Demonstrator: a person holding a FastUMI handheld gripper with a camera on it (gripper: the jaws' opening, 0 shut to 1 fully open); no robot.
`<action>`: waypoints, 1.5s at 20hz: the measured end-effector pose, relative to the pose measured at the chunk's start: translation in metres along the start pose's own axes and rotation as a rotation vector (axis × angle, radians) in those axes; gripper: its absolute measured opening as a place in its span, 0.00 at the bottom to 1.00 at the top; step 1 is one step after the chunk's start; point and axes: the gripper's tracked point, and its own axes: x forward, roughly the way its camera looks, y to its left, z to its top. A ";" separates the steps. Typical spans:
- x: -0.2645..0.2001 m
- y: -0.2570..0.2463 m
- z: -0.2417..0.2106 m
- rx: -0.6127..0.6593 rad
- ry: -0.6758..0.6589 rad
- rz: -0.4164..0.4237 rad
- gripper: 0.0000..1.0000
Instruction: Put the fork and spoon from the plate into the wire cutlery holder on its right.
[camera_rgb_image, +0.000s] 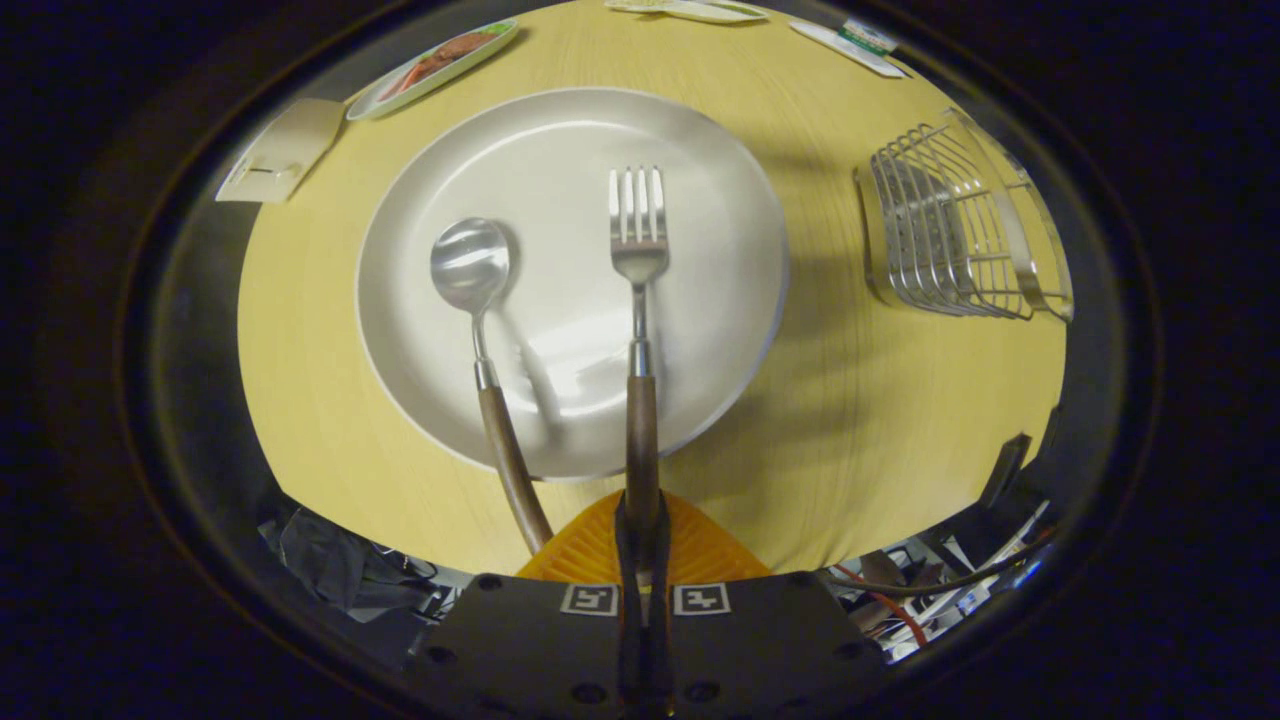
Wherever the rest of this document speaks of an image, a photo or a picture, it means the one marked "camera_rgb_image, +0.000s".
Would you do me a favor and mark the metal wire rack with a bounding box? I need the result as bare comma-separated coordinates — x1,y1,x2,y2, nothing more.
853,108,1076,323

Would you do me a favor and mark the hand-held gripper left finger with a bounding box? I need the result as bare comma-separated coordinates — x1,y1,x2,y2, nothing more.
404,489,643,720

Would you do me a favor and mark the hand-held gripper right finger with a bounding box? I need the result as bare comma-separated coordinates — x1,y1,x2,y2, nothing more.
642,489,891,720

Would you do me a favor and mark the oval dish with food picture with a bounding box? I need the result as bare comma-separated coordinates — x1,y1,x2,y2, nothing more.
345,18,521,123

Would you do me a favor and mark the wooden handled metal fork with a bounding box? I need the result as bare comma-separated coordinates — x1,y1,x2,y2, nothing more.
608,165,671,561

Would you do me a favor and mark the white round plate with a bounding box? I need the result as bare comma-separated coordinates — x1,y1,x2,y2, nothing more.
355,87,790,483

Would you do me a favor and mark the tangle of cables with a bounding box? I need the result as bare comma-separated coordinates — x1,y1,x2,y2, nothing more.
822,500,1059,665

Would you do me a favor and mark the white and green packet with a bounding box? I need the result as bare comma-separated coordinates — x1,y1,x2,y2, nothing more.
789,17,913,80

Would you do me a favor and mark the white flat card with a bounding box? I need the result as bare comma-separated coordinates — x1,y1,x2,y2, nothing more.
604,0,771,25

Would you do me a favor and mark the wooden handled metal spoon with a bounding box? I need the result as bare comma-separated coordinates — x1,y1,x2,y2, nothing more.
429,217,555,557

